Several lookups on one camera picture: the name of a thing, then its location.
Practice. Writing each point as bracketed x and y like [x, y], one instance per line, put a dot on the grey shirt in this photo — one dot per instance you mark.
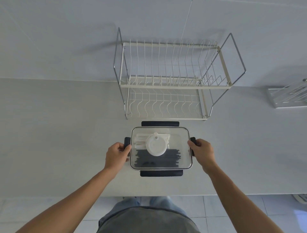
[148, 220]

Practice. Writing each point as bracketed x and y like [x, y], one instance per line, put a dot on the white round valve cap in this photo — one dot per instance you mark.
[157, 145]

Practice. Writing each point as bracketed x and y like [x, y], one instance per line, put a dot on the person's right hand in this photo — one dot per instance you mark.
[203, 153]

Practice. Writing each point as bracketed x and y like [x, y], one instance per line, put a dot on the person's left hand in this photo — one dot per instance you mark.
[114, 157]

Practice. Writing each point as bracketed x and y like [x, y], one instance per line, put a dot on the person's left thumb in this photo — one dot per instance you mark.
[124, 147]

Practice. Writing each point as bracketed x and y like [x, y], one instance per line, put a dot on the white shoe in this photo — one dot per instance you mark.
[301, 198]

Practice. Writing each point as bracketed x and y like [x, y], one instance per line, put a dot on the person's right thumb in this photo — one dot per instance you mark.
[192, 144]

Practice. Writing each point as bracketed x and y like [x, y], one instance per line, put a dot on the bundle of black straws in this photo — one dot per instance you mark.
[172, 158]

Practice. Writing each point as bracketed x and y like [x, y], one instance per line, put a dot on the person's left forearm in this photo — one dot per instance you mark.
[72, 201]

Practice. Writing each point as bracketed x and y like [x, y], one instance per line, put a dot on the clear container with black clips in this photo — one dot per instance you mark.
[178, 144]

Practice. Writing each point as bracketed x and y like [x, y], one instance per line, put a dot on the bundle of white straws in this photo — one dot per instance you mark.
[140, 140]

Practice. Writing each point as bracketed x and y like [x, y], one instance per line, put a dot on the person's right forearm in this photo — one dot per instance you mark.
[239, 199]

